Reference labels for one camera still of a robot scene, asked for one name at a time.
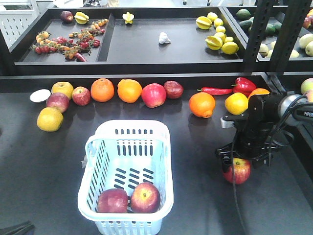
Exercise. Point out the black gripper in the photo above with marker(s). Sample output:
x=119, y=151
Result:
x=262, y=133

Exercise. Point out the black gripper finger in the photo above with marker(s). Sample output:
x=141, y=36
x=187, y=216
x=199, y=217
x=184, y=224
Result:
x=26, y=228

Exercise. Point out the red apple front bottom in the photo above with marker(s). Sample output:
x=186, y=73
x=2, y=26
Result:
x=114, y=200

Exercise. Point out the light blue plastic basket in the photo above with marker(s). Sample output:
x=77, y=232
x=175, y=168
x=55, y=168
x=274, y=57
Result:
x=123, y=154

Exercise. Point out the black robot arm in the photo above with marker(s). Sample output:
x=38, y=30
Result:
x=301, y=111

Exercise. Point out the yellow lemon near arm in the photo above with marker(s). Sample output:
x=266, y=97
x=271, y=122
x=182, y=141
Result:
x=50, y=119

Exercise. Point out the yellow orange fruit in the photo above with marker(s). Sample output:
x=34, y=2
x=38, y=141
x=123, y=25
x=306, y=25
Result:
x=236, y=103

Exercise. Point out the red bell pepper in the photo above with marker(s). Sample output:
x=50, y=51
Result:
x=244, y=86

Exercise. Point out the red chili pepper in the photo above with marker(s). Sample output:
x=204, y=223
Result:
x=215, y=91

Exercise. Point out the pale peach fruit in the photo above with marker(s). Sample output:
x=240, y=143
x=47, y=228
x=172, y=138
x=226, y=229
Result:
x=308, y=92
x=306, y=85

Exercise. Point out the dark red apple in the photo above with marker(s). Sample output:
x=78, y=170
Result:
x=174, y=90

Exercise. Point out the black wooden produce stand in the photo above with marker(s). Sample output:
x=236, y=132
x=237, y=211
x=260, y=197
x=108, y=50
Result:
x=40, y=172

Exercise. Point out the red apple in row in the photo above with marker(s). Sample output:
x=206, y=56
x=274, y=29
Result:
x=153, y=95

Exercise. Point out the large yellow lemon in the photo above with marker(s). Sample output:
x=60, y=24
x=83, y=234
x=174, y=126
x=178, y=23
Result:
x=230, y=48

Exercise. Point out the star fruit right lower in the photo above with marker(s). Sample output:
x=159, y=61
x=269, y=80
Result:
x=213, y=42

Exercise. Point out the dull red apple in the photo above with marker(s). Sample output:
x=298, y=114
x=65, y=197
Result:
x=59, y=101

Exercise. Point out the white round dish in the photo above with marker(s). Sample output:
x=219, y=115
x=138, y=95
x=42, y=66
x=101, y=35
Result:
x=40, y=96

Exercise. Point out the star fruit right upper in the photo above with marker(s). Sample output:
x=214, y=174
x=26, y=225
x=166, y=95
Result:
x=203, y=22

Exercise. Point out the white garlic bulb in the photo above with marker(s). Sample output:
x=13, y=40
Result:
x=163, y=38

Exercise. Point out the small red apple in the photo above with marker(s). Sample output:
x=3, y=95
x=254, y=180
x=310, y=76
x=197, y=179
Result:
x=81, y=96

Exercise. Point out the yellow green apple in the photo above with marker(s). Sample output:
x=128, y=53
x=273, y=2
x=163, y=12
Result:
x=63, y=87

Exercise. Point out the yellow star fruit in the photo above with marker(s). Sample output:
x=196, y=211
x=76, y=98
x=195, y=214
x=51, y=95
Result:
x=128, y=18

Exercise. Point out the cherry tomato vine cluster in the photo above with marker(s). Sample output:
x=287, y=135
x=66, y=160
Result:
x=74, y=45

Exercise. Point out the star fruit top left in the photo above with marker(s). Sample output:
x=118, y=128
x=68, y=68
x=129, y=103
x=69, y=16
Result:
x=81, y=18

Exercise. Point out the dark purple fruit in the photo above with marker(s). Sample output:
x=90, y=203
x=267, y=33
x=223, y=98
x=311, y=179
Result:
x=66, y=16

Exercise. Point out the wrist camera with plate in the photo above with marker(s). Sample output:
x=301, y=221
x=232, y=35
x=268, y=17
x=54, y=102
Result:
x=236, y=121

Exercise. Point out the black upright rack post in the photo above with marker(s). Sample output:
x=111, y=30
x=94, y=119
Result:
x=257, y=33

